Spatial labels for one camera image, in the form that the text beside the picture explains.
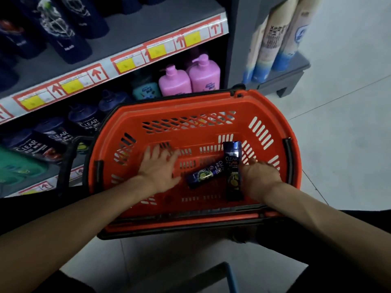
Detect person's right hand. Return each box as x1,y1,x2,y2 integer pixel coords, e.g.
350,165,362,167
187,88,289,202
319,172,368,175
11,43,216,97
239,157,284,204

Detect person's left hand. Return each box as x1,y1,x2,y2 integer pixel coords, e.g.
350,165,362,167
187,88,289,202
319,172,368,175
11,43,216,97
138,144,183,195

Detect navy green Clear bottle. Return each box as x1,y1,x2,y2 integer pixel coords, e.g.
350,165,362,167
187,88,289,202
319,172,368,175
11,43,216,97
186,158,227,190
222,140,244,202

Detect orange shopping basket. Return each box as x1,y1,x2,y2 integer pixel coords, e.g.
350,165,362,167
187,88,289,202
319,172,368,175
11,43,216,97
56,85,303,241

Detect grey store shelf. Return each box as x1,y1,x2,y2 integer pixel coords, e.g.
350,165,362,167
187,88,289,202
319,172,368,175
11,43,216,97
0,0,266,199

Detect navy black Clear bottle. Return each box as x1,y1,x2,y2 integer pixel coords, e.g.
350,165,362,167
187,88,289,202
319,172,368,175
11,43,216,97
61,0,109,39

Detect person's right forearm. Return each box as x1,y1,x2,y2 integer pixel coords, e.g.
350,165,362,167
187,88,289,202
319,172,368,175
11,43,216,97
262,181,391,290

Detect person's left forearm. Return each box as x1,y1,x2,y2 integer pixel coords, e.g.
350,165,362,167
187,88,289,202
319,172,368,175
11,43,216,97
0,175,156,293

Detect person's right grey shoe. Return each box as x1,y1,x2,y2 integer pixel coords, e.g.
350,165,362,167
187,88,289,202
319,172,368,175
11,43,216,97
227,224,260,245

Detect person's black trousers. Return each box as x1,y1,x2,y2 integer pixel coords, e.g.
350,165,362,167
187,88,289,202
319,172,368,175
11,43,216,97
0,195,391,293

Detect small teal bottle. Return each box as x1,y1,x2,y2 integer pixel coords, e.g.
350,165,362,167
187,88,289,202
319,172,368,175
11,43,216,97
132,79,161,101

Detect purple pump bottle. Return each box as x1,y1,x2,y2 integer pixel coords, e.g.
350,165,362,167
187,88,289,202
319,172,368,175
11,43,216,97
187,54,221,93
158,64,192,97

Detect blue plastic stool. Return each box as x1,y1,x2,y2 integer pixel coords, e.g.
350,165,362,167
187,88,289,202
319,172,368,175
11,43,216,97
171,261,239,293

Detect grey end rack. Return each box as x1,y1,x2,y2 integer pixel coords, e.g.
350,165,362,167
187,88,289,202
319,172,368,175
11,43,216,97
227,0,312,98

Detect grey metal store shelving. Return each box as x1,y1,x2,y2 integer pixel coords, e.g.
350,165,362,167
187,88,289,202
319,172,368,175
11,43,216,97
0,13,230,196

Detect white blue tube bottle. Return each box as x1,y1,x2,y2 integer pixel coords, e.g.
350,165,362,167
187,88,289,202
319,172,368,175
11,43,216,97
242,15,269,85
271,0,323,73
252,0,300,84

